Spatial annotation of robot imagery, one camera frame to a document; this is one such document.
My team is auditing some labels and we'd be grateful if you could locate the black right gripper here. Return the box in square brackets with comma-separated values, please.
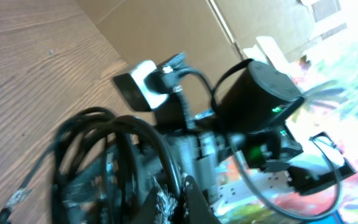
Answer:
[135, 121, 229, 206]

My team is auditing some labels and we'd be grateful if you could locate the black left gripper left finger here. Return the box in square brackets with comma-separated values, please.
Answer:
[130, 175, 178, 224]

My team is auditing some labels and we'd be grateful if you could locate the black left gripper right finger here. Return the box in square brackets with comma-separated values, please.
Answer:
[183, 175, 221, 224]

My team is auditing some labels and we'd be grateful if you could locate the black USB cable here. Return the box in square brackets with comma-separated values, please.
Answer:
[0, 106, 186, 224]

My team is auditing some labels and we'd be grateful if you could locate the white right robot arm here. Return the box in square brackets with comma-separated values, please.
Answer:
[130, 59, 356, 202]

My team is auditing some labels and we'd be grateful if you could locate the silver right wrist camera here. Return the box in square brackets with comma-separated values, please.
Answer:
[112, 52, 186, 112]

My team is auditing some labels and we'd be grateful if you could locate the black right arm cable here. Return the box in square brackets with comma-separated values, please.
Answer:
[228, 132, 343, 218]

